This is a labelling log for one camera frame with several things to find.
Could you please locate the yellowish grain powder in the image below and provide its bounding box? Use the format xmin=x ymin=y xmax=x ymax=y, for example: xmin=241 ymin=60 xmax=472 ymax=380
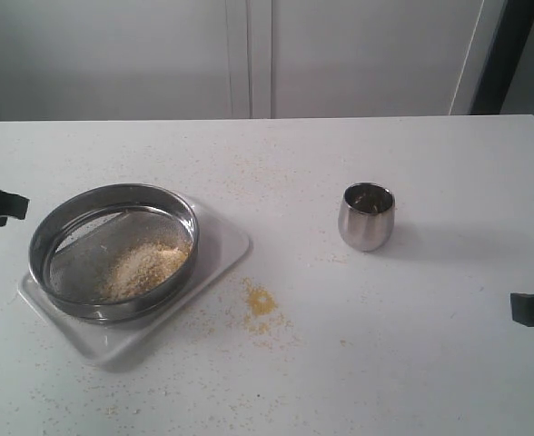
xmin=95 ymin=242 xmax=192 ymax=303

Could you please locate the yellow grain pile on table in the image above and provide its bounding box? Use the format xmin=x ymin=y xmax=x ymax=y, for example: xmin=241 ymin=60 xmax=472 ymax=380
xmin=242 ymin=278 xmax=293 ymax=336

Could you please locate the white rectangular plastic tray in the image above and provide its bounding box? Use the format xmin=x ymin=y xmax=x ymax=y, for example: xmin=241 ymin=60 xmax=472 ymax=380
xmin=17 ymin=196 xmax=251 ymax=367

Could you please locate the dark vertical post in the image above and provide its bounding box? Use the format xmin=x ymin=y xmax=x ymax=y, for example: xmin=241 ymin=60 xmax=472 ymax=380
xmin=470 ymin=0 xmax=534 ymax=115

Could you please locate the round steel mesh sieve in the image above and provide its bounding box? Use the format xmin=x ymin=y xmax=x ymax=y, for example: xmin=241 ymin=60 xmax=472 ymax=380
xmin=28 ymin=183 xmax=200 ymax=323

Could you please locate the stainless steel cup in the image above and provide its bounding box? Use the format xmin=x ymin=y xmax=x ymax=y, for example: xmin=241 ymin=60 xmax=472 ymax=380
xmin=338 ymin=183 xmax=396 ymax=253

